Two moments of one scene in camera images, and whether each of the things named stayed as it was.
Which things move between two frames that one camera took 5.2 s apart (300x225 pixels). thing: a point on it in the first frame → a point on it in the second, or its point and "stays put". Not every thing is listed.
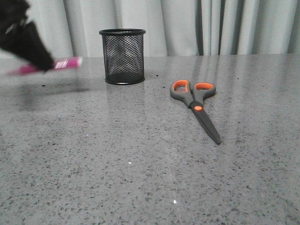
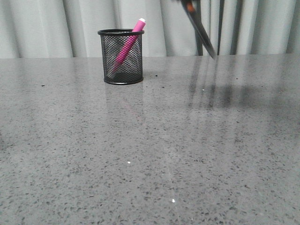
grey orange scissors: [181, 89] → [190, 6]
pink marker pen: [72, 63] → [136, 34]
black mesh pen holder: [123, 54] stays put
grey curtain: [173, 27] stays put
